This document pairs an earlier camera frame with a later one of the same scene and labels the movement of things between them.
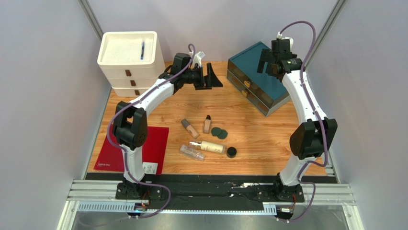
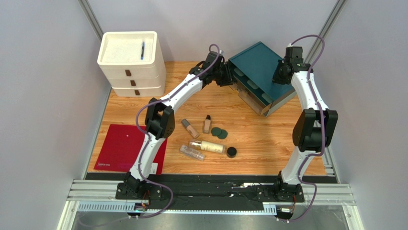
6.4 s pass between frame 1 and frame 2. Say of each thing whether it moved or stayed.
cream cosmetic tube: stayed
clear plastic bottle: stayed
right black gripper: moved
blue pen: stayed
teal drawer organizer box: moved
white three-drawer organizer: stayed
